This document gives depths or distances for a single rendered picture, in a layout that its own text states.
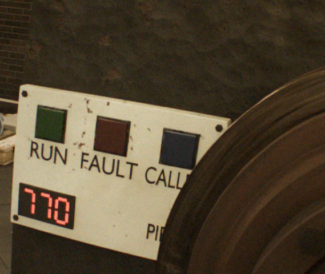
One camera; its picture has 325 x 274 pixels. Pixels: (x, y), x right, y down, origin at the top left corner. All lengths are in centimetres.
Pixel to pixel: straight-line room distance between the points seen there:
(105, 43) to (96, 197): 18
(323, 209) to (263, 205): 7
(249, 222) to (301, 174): 6
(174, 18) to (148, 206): 22
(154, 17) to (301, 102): 25
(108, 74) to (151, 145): 10
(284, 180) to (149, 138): 24
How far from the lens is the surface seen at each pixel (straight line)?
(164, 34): 75
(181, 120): 74
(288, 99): 58
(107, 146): 76
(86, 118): 77
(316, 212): 51
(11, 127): 557
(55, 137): 79
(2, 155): 503
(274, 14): 73
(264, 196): 57
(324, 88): 57
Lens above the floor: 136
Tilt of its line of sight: 12 degrees down
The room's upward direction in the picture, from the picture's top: 8 degrees clockwise
